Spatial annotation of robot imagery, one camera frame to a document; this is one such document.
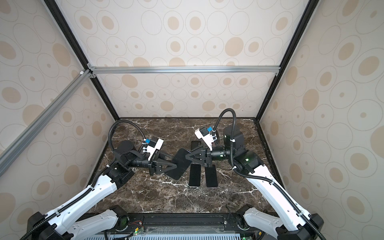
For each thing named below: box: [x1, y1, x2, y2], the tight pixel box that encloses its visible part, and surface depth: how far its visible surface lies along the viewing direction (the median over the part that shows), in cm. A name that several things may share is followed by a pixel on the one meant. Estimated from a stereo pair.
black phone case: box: [191, 140, 203, 150], surface depth 108 cm
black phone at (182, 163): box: [165, 148, 192, 181], surface depth 59 cm
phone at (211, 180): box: [205, 164, 218, 188], surface depth 92 cm
